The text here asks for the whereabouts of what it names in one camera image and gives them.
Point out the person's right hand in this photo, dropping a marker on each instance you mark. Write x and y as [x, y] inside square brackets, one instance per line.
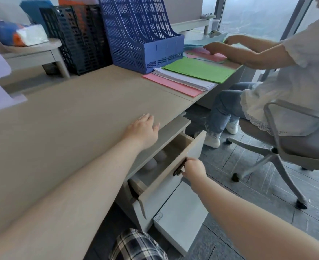
[196, 169]

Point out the person's left hand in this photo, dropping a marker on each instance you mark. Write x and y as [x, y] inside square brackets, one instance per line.
[142, 131]

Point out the person's left thumb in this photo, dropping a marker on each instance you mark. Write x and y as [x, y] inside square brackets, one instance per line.
[156, 127]

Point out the person's right fingers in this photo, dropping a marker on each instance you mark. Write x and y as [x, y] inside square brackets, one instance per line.
[186, 166]

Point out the person's right forearm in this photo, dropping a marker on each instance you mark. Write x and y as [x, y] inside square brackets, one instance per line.
[246, 222]

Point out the person's left forearm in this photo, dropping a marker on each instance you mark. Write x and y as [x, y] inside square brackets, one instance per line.
[67, 197]

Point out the white round object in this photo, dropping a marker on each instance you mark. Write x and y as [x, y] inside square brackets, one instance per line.
[161, 156]
[150, 165]

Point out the pink folder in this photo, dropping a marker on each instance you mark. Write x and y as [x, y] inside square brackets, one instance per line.
[173, 86]

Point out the large white-grey drawer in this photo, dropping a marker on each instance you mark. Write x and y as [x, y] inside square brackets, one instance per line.
[179, 216]

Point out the white paper stack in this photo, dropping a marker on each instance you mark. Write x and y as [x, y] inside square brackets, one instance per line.
[183, 79]

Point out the grey drawer cabinet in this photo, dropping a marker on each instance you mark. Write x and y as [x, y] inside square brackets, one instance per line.
[137, 203]

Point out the green paper folder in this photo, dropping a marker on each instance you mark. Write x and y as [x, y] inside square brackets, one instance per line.
[200, 69]

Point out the blue plastic file rack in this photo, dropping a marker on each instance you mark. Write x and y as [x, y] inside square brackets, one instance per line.
[146, 48]

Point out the pink paper sheet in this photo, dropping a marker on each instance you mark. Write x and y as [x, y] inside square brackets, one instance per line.
[216, 57]

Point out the plaid trousers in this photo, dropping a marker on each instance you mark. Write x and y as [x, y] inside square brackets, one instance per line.
[137, 246]

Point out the grey office chair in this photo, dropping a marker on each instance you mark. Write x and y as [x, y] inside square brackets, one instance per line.
[281, 148]

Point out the light blue paper sheet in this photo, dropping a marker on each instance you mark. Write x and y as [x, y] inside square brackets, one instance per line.
[202, 41]

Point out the grey monitor riser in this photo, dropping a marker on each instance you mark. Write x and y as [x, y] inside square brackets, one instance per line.
[192, 24]
[37, 52]

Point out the small white controller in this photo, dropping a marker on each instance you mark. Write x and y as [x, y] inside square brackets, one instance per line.
[215, 33]

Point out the black plastic file rack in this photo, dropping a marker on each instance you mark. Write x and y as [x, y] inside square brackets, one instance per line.
[78, 43]

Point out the orange folder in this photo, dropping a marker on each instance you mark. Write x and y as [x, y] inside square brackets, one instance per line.
[75, 3]

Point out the tissue pack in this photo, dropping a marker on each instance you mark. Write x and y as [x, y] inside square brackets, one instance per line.
[24, 35]

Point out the blue folder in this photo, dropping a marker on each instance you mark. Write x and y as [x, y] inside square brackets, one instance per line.
[33, 8]

